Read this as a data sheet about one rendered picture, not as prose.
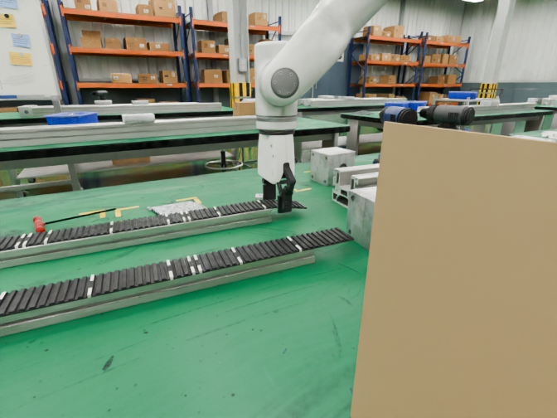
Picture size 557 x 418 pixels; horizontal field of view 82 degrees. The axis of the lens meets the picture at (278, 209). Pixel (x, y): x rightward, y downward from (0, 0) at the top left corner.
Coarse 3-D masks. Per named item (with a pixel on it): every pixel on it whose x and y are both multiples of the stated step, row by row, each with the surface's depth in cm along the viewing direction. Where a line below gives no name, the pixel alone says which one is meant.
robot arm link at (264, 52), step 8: (256, 48) 59; (264, 48) 57; (272, 48) 57; (280, 48) 57; (256, 56) 59; (264, 56) 58; (272, 56) 57; (256, 64) 60; (264, 64) 58; (256, 72) 60; (256, 80) 61; (256, 88) 61; (256, 96) 62; (256, 104) 63; (264, 104) 61; (272, 104) 60; (296, 104) 63; (256, 112) 63; (264, 112) 61; (272, 112) 61; (280, 112) 61; (288, 112) 61; (296, 112) 63
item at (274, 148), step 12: (264, 132) 63; (288, 132) 63; (264, 144) 66; (276, 144) 62; (288, 144) 63; (264, 156) 67; (276, 156) 63; (288, 156) 64; (264, 168) 68; (276, 168) 63; (276, 180) 64
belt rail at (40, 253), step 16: (176, 224) 62; (192, 224) 63; (208, 224) 65; (224, 224) 67; (240, 224) 68; (256, 224) 69; (80, 240) 56; (96, 240) 57; (112, 240) 58; (128, 240) 60; (144, 240) 61; (160, 240) 62; (0, 256) 52; (16, 256) 54; (32, 256) 54; (48, 256) 55; (64, 256) 56
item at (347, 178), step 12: (336, 168) 81; (348, 168) 81; (360, 168) 81; (372, 168) 82; (336, 180) 81; (348, 180) 81; (360, 180) 73; (372, 180) 74; (336, 192) 82; (348, 192) 77
